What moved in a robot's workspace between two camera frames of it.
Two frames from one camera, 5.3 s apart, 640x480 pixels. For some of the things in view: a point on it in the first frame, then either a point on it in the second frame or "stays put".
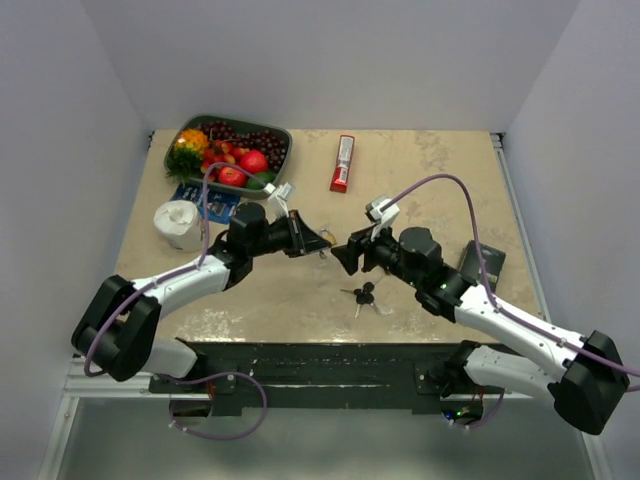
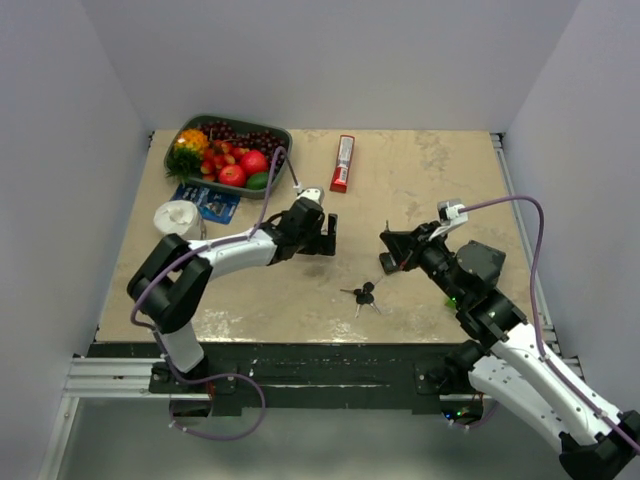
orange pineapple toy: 185,161 stays put
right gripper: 362,242 → 400,246
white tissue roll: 180,224 stays put
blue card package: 220,203 stays put
